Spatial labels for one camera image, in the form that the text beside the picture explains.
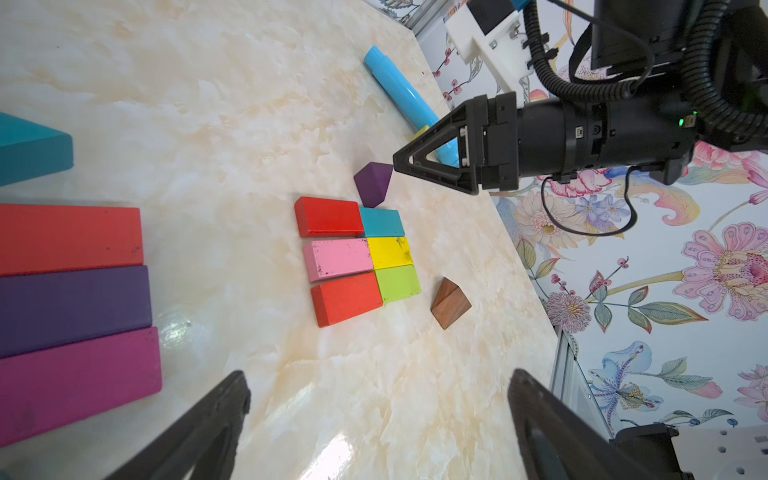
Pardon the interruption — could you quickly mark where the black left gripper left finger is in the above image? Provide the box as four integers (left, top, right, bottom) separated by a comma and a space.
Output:
109, 370, 251, 479

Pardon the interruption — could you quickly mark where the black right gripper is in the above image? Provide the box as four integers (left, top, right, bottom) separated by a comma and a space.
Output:
393, 93, 697, 195

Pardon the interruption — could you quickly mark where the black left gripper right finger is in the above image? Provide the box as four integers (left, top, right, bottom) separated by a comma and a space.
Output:
508, 369, 656, 479

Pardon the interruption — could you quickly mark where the purple triangle block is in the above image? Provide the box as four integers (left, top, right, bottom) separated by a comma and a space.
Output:
353, 162, 394, 208

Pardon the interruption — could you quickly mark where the teal small block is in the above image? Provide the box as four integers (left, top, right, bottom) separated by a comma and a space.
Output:
360, 207, 405, 238

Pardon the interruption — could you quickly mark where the yellow rectangular block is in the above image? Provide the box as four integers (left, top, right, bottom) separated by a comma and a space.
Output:
367, 237, 413, 270

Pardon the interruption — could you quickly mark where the magenta rectangular block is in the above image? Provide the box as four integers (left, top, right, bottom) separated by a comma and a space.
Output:
1, 327, 162, 447

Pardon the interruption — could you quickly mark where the green rectangular block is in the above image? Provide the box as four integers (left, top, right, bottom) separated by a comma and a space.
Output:
375, 265, 421, 304

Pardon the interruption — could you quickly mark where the red rectangular block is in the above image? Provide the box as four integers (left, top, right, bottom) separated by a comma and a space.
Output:
294, 197, 364, 238
311, 272, 383, 328
1, 204, 144, 276

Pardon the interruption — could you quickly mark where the pink rectangular block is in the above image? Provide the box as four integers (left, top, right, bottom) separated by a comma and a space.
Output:
303, 238, 374, 283

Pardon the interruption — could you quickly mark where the purple rectangular block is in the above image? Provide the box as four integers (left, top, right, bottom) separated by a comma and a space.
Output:
1, 266, 152, 358

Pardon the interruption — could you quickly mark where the teal triangle block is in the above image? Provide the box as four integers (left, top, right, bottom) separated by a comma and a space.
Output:
1, 113, 74, 186

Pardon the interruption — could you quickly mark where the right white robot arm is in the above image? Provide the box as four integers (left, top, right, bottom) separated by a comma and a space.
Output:
393, 1, 767, 195

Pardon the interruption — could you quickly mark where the small yellow cube block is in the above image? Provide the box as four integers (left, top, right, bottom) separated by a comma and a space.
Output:
411, 125, 430, 141

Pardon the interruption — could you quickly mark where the blue toy microphone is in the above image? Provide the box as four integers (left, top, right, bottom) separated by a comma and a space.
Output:
364, 46, 461, 172

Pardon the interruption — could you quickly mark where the brown small block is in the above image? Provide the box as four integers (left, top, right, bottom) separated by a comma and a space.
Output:
430, 277, 472, 330

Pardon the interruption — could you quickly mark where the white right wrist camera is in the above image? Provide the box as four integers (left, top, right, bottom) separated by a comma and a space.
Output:
445, 1, 533, 95

